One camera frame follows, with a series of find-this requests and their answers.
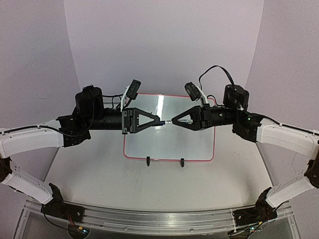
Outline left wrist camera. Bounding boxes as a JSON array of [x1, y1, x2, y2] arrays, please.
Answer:
[[120, 79, 142, 110]]

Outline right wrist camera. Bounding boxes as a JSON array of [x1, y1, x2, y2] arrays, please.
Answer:
[[184, 82, 208, 105]]

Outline left base circuit board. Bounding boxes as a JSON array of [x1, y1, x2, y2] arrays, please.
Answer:
[[67, 224, 90, 236]]

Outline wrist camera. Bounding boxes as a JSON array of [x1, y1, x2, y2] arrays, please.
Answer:
[[120, 79, 142, 110], [184, 82, 208, 105]]

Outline right camera black cable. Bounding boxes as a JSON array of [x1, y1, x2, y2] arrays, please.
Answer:
[[198, 65, 236, 89]]

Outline right base circuit board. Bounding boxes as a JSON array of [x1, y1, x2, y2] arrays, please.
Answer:
[[230, 221, 265, 236]]

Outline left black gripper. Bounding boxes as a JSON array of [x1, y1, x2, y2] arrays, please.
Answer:
[[85, 107, 160, 134]]

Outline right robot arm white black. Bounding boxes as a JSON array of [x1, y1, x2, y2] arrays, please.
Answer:
[[172, 83, 319, 226]]

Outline pink framed whiteboard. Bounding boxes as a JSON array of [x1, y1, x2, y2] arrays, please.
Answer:
[[123, 93, 215, 162]]

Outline base circuit board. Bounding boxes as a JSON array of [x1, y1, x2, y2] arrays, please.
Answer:
[[67, 224, 90, 236], [230, 221, 265, 236]]

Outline aluminium front rail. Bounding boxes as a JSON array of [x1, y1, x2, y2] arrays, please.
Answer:
[[23, 203, 294, 236]]

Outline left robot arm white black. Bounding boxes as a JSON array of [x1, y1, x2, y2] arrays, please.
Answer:
[[0, 81, 161, 223]]

